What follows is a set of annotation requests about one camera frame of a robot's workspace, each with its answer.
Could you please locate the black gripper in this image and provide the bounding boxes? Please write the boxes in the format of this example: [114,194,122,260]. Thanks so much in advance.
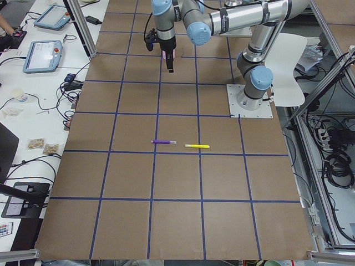
[160,38,176,73]

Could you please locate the far blue teach pendant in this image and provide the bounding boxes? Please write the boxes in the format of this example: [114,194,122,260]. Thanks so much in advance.
[34,4,70,30]

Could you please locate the yellow pen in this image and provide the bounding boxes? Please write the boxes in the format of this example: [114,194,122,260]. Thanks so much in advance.
[184,144,210,149]

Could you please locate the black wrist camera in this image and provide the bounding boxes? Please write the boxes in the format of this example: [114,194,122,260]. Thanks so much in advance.
[145,28,159,52]

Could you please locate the aluminium frame post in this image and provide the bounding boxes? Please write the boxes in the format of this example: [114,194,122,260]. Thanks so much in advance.
[63,0,97,58]

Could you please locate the white paper cup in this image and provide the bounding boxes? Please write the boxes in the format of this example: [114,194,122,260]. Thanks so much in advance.
[11,88,28,103]

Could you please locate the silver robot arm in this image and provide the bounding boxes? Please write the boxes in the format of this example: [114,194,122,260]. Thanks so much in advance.
[144,1,309,111]

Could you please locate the near blue teach pendant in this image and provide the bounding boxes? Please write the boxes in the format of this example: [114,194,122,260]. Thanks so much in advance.
[23,40,62,74]

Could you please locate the purple pen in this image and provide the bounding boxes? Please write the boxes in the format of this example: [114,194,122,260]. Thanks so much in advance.
[151,140,177,145]

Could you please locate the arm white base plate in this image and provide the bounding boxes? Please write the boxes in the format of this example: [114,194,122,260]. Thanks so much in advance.
[226,84,273,119]

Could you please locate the pink mesh cup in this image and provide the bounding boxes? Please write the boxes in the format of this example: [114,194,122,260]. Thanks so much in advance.
[162,49,175,60]

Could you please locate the white chair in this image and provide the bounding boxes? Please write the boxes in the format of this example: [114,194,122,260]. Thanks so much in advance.
[265,33,307,107]

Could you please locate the black power adapter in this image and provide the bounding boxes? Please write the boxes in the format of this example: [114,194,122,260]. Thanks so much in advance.
[85,16,102,25]

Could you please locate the blue teach pendant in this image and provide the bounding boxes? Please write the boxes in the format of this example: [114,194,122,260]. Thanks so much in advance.
[34,4,70,30]
[23,40,62,74]

